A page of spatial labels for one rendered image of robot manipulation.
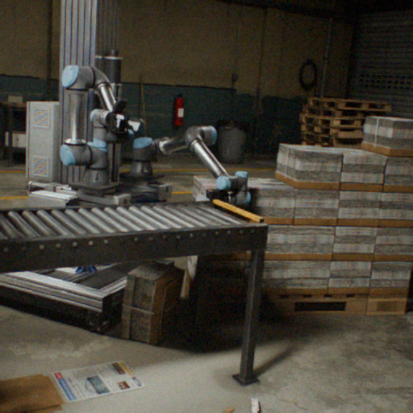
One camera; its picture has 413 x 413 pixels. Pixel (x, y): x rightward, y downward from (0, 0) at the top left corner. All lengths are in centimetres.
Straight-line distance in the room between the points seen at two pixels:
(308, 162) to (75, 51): 153
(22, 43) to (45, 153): 613
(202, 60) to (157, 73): 92
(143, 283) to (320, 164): 132
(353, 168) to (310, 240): 52
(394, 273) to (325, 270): 50
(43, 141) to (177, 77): 713
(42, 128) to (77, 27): 63
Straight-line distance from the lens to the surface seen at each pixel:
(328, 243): 383
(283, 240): 371
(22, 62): 977
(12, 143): 901
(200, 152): 341
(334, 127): 988
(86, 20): 360
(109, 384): 295
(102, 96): 326
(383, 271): 409
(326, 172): 372
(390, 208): 398
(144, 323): 331
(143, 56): 1041
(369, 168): 385
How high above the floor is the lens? 144
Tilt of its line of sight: 12 degrees down
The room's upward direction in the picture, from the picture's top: 5 degrees clockwise
